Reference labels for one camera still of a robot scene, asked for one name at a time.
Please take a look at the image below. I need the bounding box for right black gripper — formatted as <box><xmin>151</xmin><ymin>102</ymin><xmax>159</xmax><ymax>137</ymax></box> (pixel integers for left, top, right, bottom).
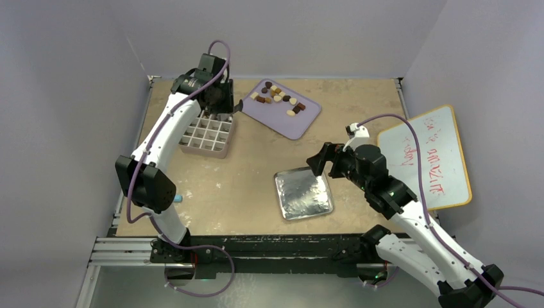
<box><xmin>307</xmin><ymin>142</ymin><xmax>371</xmax><ymax>191</ymax></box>

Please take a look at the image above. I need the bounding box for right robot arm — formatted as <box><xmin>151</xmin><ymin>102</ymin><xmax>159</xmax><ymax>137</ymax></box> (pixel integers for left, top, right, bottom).
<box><xmin>307</xmin><ymin>142</ymin><xmax>504</xmax><ymax>307</ymax></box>

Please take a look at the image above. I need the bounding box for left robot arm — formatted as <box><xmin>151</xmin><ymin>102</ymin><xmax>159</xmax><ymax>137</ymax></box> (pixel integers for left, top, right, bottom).
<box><xmin>115</xmin><ymin>53</ymin><xmax>234</xmax><ymax>262</ymax></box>

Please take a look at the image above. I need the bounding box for purple plastic tray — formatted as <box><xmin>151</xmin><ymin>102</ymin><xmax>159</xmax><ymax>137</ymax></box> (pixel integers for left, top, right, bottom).
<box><xmin>242</xmin><ymin>78</ymin><xmax>321</xmax><ymax>140</ymax></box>

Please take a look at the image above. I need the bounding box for silver metal box lid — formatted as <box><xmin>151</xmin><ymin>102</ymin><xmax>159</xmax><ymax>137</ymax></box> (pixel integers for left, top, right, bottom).
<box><xmin>274</xmin><ymin>167</ymin><xmax>334</xmax><ymax>221</ymax></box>

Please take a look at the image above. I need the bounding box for yellow framed whiteboard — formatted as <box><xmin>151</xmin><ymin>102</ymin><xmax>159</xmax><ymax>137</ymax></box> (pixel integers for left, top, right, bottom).
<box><xmin>377</xmin><ymin>105</ymin><xmax>472</xmax><ymax>210</ymax></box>

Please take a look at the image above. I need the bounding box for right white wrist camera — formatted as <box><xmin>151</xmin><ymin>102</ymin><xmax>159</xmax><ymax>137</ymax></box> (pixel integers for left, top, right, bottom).
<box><xmin>343</xmin><ymin>123</ymin><xmax>370</xmax><ymax>152</ymax></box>

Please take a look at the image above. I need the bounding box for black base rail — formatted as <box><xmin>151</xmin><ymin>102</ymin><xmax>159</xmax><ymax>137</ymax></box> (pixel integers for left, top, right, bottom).
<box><xmin>87</xmin><ymin>232</ymin><xmax>462</xmax><ymax>282</ymax></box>

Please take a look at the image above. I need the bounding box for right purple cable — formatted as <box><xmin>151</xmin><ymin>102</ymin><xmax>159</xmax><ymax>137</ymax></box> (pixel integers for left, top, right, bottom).
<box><xmin>357</xmin><ymin>114</ymin><xmax>544</xmax><ymax>308</ymax></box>

